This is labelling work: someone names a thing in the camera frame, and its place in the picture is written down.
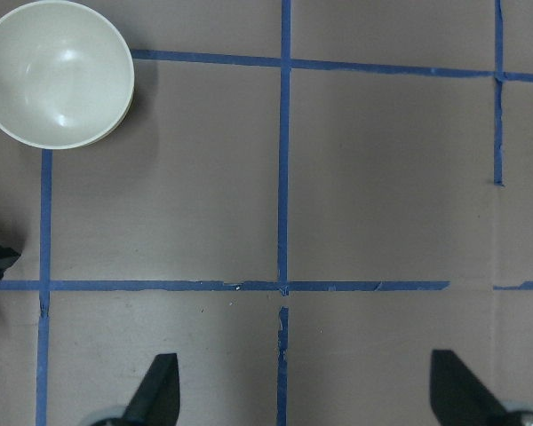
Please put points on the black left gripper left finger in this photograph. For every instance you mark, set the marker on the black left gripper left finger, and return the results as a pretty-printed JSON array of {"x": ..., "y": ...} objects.
[{"x": 156, "y": 401}]

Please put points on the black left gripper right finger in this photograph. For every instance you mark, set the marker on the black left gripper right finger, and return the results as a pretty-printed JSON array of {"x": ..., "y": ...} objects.
[{"x": 457, "y": 396}]

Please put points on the small cream bowl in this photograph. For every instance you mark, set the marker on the small cream bowl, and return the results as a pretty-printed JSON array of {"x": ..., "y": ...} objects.
[{"x": 66, "y": 75}]

